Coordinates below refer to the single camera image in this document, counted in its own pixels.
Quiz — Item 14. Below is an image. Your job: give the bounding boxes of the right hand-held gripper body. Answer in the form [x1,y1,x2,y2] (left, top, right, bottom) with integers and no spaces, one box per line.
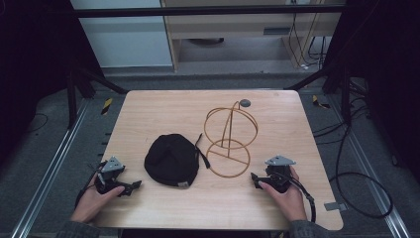
[263,155,297,194]

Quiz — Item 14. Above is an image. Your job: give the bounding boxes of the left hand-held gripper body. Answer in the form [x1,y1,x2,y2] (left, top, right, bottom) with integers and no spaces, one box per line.
[94,156,127,195]

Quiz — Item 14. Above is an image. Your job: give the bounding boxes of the person's right hand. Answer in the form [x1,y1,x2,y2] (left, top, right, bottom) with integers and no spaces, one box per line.
[258,166,308,222]

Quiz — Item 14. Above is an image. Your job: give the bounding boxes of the person's left hand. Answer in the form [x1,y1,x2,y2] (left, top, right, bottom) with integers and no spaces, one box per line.
[70,183,126,223]

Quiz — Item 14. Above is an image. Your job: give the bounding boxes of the black cap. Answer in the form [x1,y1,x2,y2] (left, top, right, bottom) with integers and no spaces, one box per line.
[144,133,212,189]

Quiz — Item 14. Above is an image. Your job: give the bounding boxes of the yellow black tape strip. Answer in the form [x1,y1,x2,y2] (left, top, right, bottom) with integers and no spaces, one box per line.
[100,97,114,116]
[311,94,331,110]

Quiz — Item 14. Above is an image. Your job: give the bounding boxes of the grey metal tab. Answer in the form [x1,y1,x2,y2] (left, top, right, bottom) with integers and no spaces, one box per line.
[323,201,349,212]

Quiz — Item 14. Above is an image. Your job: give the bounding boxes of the white cabinet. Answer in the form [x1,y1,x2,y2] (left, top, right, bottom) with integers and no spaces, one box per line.
[69,0,174,68]

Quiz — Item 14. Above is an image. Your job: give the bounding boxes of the light wooden desk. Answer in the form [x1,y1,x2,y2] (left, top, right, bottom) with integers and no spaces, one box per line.
[159,0,346,72]

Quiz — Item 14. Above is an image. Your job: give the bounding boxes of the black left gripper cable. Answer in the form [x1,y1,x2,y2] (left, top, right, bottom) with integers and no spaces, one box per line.
[74,161,109,209]

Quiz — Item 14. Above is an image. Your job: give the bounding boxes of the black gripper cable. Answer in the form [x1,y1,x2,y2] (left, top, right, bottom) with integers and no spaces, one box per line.
[280,172,317,224]
[74,161,109,209]

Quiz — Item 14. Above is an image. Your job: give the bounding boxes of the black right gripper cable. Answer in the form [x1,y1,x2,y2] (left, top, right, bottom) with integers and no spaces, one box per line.
[280,172,317,224]

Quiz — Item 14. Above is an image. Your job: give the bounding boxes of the gold wire hat stand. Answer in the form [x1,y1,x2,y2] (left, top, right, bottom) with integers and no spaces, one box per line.
[203,100,260,179]

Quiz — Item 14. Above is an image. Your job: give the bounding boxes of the black looped floor cable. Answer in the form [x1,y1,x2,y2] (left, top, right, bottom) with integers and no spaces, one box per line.
[311,105,394,220]

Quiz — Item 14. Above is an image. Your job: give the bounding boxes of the aluminium floor rail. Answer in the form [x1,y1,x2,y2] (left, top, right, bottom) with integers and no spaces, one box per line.
[326,95,412,238]
[9,98,91,238]

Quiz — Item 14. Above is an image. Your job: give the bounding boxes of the black metal frame stand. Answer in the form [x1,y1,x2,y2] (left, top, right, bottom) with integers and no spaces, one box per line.
[65,67,129,130]
[284,63,353,125]

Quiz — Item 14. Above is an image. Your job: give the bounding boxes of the hanging black cables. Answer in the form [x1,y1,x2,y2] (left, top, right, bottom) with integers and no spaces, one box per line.
[287,0,329,70]

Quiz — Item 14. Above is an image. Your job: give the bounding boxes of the black horizontal frame bar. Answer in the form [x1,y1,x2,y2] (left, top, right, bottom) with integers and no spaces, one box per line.
[72,4,346,19]

